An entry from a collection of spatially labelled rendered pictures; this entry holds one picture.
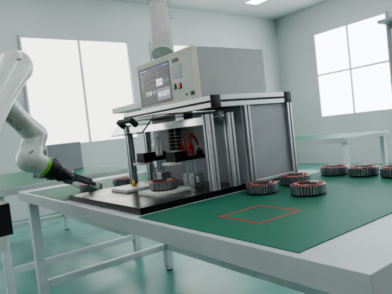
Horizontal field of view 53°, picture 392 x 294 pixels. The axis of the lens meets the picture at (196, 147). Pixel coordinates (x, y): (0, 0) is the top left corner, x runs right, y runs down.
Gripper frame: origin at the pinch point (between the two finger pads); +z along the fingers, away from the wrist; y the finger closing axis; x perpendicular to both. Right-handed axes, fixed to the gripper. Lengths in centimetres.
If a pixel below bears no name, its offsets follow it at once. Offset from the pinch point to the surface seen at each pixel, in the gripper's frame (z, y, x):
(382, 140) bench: 332, -50, -177
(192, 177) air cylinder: -2, -68, -4
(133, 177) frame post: 6.2, -23.8, -7.1
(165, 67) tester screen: -21, -56, -45
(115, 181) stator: 10.3, -6.1, -6.3
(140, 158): -6.4, -39.5, -10.6
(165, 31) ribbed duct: 36, 23, -132
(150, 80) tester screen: -17, -44, -44
